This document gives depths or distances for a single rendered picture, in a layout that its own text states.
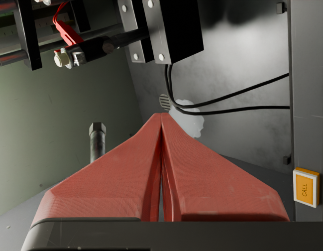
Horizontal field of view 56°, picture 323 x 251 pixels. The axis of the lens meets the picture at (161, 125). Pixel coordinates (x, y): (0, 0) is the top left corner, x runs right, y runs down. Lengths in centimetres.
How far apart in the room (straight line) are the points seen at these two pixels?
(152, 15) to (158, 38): 3
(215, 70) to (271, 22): 15
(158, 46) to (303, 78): 22
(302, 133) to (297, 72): 8
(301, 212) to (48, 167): 54
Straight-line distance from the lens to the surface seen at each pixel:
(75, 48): 42
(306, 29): 38
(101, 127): 41
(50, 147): 75
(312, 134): 42
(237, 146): 66
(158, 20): 47
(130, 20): 51
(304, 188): 45
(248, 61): 57
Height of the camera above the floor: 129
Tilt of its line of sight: 34 degrees down
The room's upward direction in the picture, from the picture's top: 120 degrees counter-clockwise
